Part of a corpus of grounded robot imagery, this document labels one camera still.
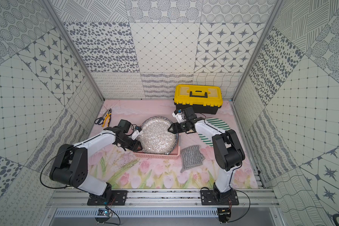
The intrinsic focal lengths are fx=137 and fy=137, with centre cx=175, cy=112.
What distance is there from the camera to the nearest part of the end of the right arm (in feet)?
2.38

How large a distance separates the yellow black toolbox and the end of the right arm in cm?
22

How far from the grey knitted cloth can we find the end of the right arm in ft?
0.45

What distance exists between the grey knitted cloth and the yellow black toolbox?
1.00 feet

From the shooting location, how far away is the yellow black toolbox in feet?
3.30

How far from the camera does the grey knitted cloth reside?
33.6 inches
